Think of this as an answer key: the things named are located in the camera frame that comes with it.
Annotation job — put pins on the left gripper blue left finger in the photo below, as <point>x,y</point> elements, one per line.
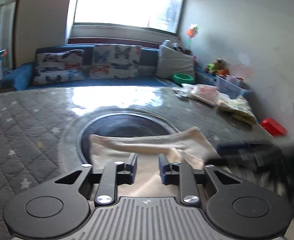
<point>114,173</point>

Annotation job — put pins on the red box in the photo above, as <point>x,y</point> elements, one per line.
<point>273,127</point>

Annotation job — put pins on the green plastic bowl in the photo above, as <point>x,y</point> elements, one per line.
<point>181,78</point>

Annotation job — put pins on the teddy bear in vest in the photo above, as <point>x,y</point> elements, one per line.
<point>218,67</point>

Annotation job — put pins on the colourful pinwheel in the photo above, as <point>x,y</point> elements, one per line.
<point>192,32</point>

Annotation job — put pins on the grey pillow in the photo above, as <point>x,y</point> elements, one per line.
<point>172,62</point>

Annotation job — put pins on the left butterfly cushion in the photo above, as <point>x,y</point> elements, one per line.
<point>53,68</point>

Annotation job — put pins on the yellow patterned folded garment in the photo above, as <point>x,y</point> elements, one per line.
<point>238,109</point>

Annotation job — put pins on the panda plush toy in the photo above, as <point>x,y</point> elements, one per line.
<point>175,46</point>

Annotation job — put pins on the white crumpled cloth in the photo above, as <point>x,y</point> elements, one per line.
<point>185,91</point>

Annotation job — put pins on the grey quilted star tablecloth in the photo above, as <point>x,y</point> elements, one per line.
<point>44,132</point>

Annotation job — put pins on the blue sofa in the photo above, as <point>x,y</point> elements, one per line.
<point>22,77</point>

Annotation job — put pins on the window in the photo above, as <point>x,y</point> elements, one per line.
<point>162,15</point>

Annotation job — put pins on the butterfly cushion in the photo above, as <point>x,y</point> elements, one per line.
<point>115,61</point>
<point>53,68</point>

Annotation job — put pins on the right butterfly cushion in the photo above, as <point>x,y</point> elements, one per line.
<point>115,61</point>

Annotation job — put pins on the cream long-sleeve shirt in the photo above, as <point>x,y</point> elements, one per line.
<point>189,145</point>

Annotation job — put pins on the pink plastic package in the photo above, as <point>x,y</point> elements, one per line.
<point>205,93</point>

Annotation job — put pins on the clear blue storage box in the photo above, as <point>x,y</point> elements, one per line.
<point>232,87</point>

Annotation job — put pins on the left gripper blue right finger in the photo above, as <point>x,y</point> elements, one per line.
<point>180,174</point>

